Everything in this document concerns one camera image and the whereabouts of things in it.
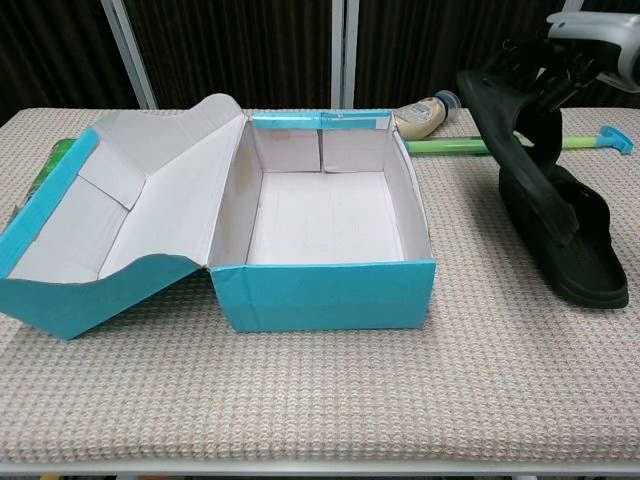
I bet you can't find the black slipper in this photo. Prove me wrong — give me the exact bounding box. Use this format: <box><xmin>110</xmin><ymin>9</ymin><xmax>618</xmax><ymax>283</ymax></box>
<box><xmin>498</xmin><ymin>164</ymin><xmax>630</xmax><ymax>310</ymax></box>
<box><xmin>456</xmin><ymin>47</ymin><xmax>576</xmax><ymax>249</ymax></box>

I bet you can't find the white blue shoebox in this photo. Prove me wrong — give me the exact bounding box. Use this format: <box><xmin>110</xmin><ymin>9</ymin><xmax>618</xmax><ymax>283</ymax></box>
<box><xmin>0</xmin><ymin>93</ymin><xmax>437</xmax><ymax>341</ymax></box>

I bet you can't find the green blue hand pump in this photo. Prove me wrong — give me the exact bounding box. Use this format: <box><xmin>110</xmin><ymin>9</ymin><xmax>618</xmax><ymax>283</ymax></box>
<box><xmin>404</xmin><ymin>124</ymin><xmax>635</xmax><ymax>157</ymax></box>

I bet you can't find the beige woven table cloth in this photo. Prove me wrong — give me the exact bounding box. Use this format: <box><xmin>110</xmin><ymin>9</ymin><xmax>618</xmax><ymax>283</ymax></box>
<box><xmin>0</xmin><ymin>107</ymin><xmax>640</xmax><ymax>464</ymax></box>

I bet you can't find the beige sauce bottle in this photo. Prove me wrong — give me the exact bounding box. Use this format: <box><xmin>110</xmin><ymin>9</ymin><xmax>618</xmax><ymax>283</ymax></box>
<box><xmin>394</xmin><ymin>90</ymin><xmax>460</xmax><ymax>140</ymax></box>

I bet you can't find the green chip can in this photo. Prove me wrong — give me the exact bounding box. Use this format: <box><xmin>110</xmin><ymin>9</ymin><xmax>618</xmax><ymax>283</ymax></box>
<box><xmin>12</xmin><ymin>138</ymin><xmax>76</xmax><ymax>221</ymax></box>

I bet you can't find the black partition panel grey frame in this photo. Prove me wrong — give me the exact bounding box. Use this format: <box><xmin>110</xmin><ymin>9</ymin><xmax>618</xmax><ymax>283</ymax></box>
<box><xmin>332</xmin><ymin>0</ymin><xmax>640</xmax><ymax>111</ymax></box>
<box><xmin>0</xmin><ymin>0</ymin><xmax>157</xmax><ymax>112</ymax></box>
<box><xmin>102</xmin><ymin>0</ymin><xmax>346</xmax><ymax>110</ymax></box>

